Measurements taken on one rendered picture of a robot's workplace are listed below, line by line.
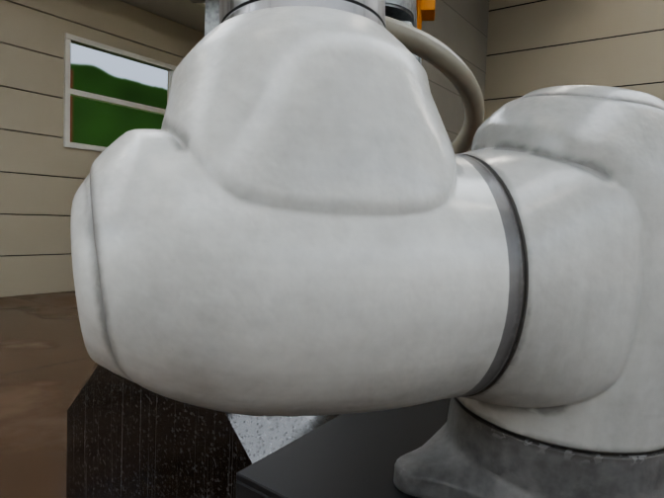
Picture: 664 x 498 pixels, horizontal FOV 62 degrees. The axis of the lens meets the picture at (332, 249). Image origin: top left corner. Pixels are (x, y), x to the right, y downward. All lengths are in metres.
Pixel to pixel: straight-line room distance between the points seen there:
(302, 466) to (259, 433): 0.60
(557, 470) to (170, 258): 0.26
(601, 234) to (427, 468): 0.19
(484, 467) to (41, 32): 7.91
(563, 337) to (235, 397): 0.18
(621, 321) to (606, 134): 0.10
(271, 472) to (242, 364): 0.18
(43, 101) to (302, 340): 7.73
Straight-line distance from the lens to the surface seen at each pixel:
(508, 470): 0.39
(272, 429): 1.03
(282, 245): 0.24
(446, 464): 0.41
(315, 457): 0.44
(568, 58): 6.59
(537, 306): 0.31
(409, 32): 0.75
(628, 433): 0.38
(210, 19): 2.44
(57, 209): 7.91
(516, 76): 6.70
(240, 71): 0.27
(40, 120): 7.88
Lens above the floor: 1.06
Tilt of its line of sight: 3 degrees down
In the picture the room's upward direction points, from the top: 2 degrees clockwise
